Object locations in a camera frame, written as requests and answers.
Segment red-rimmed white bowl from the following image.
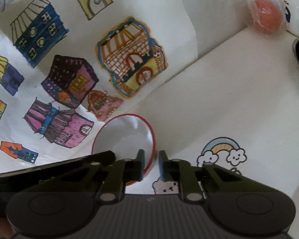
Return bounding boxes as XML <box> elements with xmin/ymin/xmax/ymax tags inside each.
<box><xmin>91</xmin><ymin>113</ymin><xmax>156</xmax><ymax>176</ymax></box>

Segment left hand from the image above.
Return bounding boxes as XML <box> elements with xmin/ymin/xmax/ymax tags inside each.
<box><xmin>0</xmin><ymin>218</ymin><xmax>14</xmax><ymax>238</ymax></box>

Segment white printed tablecloth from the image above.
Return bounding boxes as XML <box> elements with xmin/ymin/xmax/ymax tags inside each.
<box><xmin>119</xmin><ymin>29</ymin><xmax>299</xmax><ymax>196</ymax></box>

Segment colourful houses drawing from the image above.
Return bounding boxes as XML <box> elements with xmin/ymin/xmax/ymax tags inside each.
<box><xmin>0</xmin><ymin>0</ymin><xmax>198</xmax><ymax>173</ymax></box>

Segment red ball in bag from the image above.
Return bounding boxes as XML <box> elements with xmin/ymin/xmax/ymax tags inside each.
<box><xmin>252</xmin><ymin>0</ymin><xmax>284</xmax><ymax>33</ymax></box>

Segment clear plastic bag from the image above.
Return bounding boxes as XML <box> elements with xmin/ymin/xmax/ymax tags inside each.
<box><xmin>246</xmin><ymin>0</ymin><xmax>287</xmax><ymax>36</ymax></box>

